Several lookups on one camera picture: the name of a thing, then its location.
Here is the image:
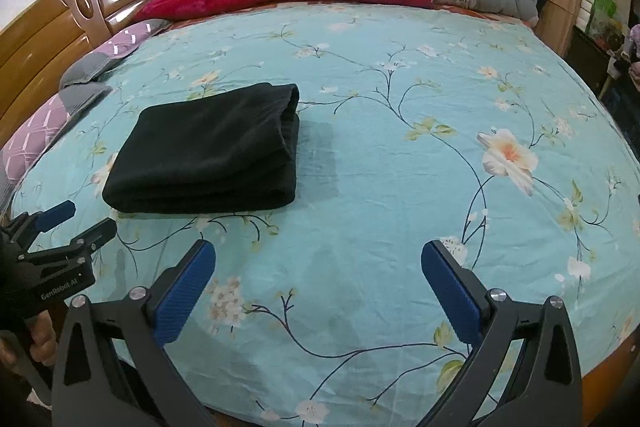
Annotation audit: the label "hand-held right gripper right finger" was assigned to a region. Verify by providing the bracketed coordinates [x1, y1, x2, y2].
[420, 239, 585, 427]

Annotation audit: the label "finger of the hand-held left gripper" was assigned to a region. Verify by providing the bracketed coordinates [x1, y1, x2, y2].
[0, 200, 77, 253]
[20, 217, 119, 268]

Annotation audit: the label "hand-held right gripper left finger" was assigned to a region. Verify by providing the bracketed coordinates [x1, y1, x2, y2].
[50, 238, 218, 427]

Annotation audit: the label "black pants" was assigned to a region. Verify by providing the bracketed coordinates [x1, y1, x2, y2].
[102, 82, 301, 214]

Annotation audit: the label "person's left hand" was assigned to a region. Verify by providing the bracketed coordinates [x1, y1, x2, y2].
[0, 311, 59, 370]

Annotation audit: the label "purple and grey pillow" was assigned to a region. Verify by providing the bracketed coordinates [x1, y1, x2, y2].
[0, 84, 114, 194]
[59, 19, 171, 86]

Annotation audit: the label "teal floral bed sheet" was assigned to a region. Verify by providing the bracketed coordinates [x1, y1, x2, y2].
[10, 2, 640, 423]

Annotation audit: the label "dark cabinet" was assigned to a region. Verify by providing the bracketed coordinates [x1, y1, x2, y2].
[570, 27, 632, 108]

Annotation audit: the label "purple cloth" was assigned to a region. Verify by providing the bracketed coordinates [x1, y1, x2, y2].
[627, 24, 640, 80]

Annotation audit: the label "green and white box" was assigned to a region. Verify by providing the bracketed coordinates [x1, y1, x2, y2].
[575, 0, 622, 44]

